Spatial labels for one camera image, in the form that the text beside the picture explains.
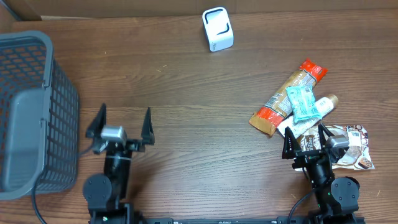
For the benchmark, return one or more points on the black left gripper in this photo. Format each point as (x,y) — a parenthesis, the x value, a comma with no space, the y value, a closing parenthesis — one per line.
(147,133)

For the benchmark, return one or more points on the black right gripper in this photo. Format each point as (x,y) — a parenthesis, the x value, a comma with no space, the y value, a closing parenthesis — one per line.
(291,149)

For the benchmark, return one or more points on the teal wet wipes packet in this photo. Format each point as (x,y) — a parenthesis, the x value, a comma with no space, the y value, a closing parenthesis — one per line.
(303,104)

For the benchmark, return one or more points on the white tube with gold cap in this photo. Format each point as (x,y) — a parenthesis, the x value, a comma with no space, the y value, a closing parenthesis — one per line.
(324,105)

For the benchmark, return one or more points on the orange spaghetti packet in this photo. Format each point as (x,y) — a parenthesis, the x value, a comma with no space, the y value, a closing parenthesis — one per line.
(278,107)

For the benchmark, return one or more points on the beige brown snack pouch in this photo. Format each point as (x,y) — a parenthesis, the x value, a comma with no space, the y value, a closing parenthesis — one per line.
(357,156)

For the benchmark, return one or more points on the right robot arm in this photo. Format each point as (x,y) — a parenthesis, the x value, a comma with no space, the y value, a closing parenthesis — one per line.
(337,197)

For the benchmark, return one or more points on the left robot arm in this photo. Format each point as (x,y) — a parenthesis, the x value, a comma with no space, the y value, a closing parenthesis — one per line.
(105,192)

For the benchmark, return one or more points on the white barcode scanner box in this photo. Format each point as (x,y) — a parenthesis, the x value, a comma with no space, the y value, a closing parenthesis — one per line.
(218,29)

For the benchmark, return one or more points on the dark grey plastic basket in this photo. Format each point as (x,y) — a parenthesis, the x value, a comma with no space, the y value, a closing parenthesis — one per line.
(39,118)

